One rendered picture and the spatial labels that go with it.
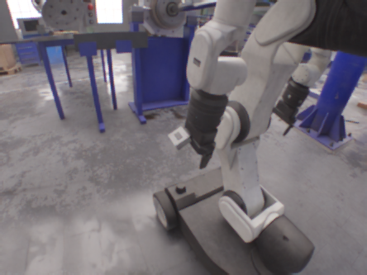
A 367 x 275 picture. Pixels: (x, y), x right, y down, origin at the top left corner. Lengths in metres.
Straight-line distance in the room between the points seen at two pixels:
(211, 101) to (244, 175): 0.37
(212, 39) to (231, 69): 0.08
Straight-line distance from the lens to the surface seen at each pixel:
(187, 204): 0.84
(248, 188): 0.70
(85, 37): 1.66
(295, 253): 0.68
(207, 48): 0.31
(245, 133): 0.56
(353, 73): 2.33
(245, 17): 0.34
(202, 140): 0.42
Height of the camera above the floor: 0.87
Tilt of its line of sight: 35 degrees down
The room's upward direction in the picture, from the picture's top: 4 degrees clockwise
